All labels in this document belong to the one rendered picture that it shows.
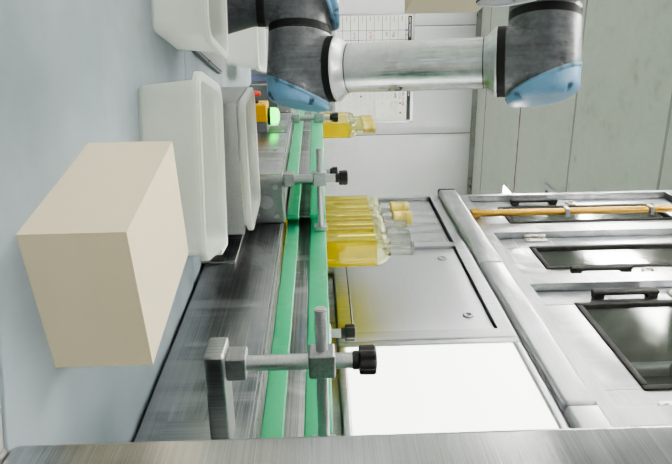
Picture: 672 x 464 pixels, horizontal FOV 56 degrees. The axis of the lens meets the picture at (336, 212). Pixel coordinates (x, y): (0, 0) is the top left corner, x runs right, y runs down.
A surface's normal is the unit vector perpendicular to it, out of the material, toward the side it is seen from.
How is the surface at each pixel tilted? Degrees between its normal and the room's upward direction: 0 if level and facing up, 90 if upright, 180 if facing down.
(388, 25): 90
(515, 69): 107
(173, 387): 90
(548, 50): 102
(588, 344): 90
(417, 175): 90
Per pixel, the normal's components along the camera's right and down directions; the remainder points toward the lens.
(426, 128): 0.03, 0.33
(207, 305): -0.02, -0.94
